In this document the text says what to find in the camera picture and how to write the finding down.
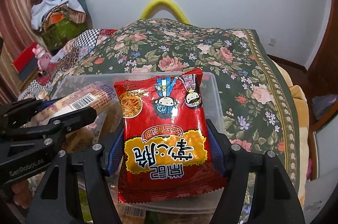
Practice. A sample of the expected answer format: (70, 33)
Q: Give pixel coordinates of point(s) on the pink plush toy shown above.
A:
(43, 57)

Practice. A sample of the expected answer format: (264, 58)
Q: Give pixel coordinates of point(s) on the person's left hand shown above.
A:
(22, 194)

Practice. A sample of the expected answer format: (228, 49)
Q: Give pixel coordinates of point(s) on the round biscuit roll pack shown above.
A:
(96, 95)

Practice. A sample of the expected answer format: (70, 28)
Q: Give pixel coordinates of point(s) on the yellow curved foam tube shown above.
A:
(154, 6)

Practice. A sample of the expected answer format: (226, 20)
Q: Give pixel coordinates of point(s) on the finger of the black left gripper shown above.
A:
(22, 111)
(63, 124)

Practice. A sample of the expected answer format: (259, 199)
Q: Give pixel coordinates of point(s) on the clear plastic storage box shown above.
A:
(198, 204)

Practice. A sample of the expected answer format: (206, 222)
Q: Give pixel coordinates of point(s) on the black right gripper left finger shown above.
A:
(57, 199)

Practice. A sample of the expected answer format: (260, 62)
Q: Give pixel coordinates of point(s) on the beige fleece blanket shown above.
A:
(303, 123)

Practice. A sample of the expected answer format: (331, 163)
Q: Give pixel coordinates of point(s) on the red instant noodle packet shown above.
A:
(167, 149)

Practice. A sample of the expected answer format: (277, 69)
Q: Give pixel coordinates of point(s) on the floral green bedspread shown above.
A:
(257, 105)

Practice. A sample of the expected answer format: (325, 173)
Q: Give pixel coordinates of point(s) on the striped pink curtain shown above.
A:
(17, 34)

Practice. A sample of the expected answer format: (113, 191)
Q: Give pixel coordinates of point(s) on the brown wooden door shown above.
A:
(322, 75)

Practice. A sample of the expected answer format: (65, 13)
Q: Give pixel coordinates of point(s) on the patchwork checkered quilt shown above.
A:
(66, 59)

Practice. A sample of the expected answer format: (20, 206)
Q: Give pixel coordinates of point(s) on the pile of clothes on chair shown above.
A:
(59, 21)

